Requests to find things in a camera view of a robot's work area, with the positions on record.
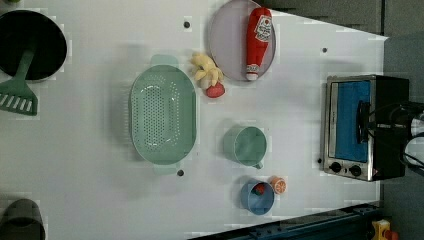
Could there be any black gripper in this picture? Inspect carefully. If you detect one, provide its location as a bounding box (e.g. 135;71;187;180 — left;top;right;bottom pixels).
366;101;423;131

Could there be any black toaster oven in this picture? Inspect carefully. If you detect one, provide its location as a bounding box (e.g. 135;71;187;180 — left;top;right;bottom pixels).
322;75;409;182

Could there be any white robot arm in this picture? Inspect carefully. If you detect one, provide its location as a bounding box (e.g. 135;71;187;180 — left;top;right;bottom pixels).
365;101;424;170

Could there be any yellow red emergency button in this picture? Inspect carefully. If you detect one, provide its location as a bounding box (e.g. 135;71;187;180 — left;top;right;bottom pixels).
372;219;399;240

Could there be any orange slice toy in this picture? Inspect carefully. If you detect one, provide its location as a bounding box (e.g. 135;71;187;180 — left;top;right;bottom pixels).
270;176;287;195

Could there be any green cup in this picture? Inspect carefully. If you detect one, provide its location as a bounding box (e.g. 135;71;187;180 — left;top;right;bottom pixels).
223;126;267;169

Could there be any small red toy in cup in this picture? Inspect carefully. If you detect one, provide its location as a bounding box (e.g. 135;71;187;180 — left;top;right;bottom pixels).
252;183;265;196

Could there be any blue cup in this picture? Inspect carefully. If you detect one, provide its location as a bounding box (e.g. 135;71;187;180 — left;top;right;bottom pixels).
240;179;275;215

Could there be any red ketchup bottle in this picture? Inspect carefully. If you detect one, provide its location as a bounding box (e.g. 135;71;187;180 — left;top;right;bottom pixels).
246;7;272;81

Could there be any red toy strawberry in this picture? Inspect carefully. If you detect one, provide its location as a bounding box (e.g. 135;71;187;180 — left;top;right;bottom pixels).
206;83;225;98

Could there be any grey round plate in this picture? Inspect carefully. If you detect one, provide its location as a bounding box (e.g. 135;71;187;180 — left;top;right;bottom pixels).
209;0;276;81

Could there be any yellow toy banana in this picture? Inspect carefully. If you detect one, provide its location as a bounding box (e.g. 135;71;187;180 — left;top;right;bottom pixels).
190;52;224;90

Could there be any green perforated colander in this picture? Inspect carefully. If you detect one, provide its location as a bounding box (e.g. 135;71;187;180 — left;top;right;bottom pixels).
129;54;197;175

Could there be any green spatula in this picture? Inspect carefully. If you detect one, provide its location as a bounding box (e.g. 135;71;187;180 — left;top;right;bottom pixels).
0;40;38;116

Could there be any black pot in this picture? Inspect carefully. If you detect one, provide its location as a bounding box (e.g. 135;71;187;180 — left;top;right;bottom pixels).
0;10;67;81

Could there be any black cylinder holder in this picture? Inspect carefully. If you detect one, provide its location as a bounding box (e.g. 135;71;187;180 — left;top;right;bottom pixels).
0;199;46;240

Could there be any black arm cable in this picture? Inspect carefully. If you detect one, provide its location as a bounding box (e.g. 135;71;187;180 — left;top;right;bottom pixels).
401;139;424;178

